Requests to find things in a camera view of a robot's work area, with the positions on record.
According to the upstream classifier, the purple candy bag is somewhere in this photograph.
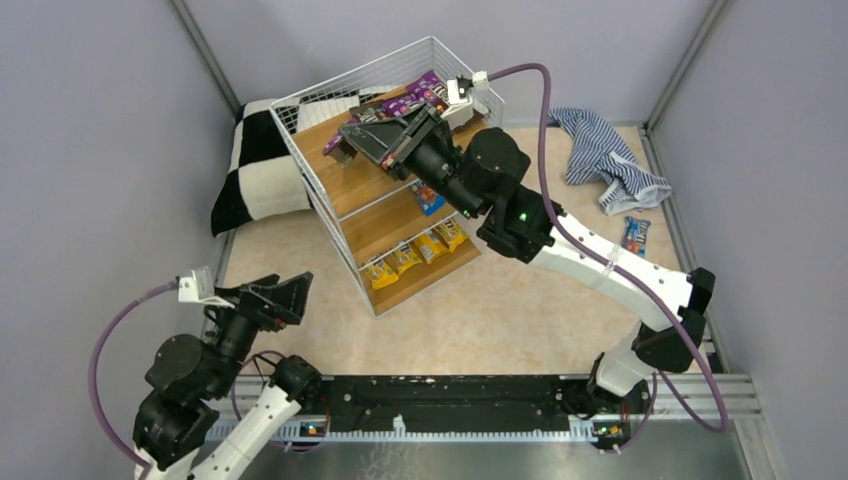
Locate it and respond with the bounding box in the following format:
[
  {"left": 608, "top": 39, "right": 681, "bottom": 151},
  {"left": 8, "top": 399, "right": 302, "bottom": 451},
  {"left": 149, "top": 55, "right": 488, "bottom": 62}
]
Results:
[
  {"left": 405, "top": 70, "right": 449, "bottom": 112},
  {"left": 322, "top": 129, "right": 358, "bottom": 167},
  {"left": 382, "top": 93, "right": 422, "bottom": 117},
  {"left": 350, "top": 106, "right": 391, "bottom": 123}
]

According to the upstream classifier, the blue candy bag floor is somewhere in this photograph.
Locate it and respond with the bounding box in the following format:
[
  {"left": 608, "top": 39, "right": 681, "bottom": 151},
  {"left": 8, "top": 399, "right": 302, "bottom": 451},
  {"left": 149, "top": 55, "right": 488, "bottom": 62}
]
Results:
[{"left": 409, "top": 180, "right": 446, "bottom": 216}]

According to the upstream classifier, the yellow candy bag back up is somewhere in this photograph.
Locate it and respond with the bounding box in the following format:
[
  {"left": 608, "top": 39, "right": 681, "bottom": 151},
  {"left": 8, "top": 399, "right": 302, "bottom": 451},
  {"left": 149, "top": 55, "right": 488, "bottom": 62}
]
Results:
[{"left": 363, "top": 257, "right": 400, "bottom": 290}]

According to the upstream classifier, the yellow candy bag up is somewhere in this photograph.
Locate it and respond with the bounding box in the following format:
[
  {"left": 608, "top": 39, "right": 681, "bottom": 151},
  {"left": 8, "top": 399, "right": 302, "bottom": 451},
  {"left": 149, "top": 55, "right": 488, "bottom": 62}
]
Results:
[
  {"left": 363, "top": 257, "right": 400, "bottom": 290},
  {"left": 388, "top": 243, "right": 422, "bottom": 276}
]

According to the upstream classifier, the yellow candy bag front up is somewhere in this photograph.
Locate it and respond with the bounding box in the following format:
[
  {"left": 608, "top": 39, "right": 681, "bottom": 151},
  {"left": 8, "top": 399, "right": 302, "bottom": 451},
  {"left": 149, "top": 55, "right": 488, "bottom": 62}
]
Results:
[{"left": 388, "top": 243, "right": 422, "bottom": 276}]

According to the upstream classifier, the blue candy bag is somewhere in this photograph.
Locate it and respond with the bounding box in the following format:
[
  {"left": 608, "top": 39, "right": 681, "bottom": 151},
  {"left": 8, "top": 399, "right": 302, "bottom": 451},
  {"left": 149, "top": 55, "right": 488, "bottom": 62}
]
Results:
[{"left": 621, "top": 216, "right": 652, "bottom": 257}]

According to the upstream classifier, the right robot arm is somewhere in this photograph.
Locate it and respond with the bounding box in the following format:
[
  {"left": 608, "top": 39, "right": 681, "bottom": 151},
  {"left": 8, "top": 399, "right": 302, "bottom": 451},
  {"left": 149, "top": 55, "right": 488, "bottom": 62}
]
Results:
[{"left": 339, "top": 107, "right": 715, "bottom": 399}]

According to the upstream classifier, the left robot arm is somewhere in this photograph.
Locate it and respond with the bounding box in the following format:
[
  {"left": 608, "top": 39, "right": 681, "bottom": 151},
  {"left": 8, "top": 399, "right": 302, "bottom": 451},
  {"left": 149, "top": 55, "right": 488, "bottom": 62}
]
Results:
[{"left": 132, "top": 267, "right": 322, "bottom": 479}]

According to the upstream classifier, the purple candy bag front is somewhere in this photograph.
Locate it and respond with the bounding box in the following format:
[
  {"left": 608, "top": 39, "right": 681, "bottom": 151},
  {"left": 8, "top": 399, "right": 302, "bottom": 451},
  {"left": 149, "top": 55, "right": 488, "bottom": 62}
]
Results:
[{"left": 382, "top": 93, "right": 422, "bottom": 117}]

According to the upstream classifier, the yellow candy bag right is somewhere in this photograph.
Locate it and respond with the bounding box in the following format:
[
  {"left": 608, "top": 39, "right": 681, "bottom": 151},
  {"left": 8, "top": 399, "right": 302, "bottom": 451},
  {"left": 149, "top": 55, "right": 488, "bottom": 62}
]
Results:
[{"left": 434, "top": 218, "right": 469, "bottom": 253}]

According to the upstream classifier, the yellow candy bag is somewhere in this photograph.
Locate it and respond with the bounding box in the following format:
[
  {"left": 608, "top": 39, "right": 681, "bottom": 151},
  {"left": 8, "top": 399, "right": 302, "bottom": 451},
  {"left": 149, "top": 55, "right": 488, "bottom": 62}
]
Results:
[
  {"left": 434, "top": 218, "right": 469, "bottom": 253},
  {"left": 413, "top": 230, "right": 450, "bottom": 265}
]

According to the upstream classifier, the black white checkered pillow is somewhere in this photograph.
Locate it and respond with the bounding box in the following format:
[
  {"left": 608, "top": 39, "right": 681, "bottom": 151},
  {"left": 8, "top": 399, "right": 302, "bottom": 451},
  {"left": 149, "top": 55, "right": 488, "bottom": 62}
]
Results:
[{"left": 210, "top": 85, "right": 403, "bottom": 238}]

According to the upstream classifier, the blue striped cloth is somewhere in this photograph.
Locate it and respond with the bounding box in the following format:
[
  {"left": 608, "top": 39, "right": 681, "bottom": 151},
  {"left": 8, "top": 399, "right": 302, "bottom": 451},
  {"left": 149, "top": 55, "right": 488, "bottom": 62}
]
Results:
[{"left": 548, "top": 107, "right": 673, "bottom": 215}]

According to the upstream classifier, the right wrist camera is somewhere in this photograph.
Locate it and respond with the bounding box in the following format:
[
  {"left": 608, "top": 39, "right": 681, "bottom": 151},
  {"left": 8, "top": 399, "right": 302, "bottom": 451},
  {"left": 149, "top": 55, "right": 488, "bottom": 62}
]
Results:
[{"left": 441, "top": 71, "right": 489, "bottom": 131}]

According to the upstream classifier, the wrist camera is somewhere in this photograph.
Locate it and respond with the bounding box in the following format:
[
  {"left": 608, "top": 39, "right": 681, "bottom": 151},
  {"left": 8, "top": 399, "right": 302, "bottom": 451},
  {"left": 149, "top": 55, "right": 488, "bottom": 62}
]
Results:
[
  {"left": 441, "top": 71, "right": 489, "bottom": 131},
  {"left": 176, "top": 266, "right": 235, "bottom": 308}
]

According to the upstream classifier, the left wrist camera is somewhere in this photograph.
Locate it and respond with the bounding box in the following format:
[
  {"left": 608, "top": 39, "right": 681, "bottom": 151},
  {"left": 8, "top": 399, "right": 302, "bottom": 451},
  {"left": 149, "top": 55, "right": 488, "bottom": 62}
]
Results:
[{"left": 176, "top": 266, "right": 235, "bottom": 308}]

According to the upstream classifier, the white wire shelf rack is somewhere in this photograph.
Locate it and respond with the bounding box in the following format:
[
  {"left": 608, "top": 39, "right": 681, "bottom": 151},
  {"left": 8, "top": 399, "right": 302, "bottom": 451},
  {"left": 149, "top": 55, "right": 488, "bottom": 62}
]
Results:
[{"left": 269, "top": 36, "right": 481, "bottom": 317}]

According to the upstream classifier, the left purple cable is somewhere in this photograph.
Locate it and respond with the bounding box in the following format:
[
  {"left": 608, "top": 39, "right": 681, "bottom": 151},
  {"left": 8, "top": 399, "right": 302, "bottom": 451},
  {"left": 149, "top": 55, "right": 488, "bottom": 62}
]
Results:
[{"left": 87, "top": 281, "right": 180, "bottom": 480}]

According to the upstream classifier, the purple cable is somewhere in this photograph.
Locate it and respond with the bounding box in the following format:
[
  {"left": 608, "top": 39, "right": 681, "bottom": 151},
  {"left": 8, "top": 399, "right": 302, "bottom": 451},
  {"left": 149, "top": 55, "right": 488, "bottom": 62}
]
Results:
[
  {"left": 87, "top": 281, "right": 180, "bottom": 480},
  {"left": 486, "top": 62, "right": 730, "bottom": 435}
]

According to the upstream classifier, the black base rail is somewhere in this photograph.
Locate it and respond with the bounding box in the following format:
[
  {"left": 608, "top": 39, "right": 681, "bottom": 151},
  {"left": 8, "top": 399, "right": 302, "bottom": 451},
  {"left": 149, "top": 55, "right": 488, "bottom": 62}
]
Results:
[{"left": 198, "top": 372, "right": 757, "bottom": 458}]

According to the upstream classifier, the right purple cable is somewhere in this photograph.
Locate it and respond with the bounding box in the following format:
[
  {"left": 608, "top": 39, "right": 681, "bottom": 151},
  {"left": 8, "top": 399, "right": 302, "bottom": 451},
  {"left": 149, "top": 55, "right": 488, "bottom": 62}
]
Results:
[{"left": 486, "top": 62, "right": 730, "bottom": 435}]

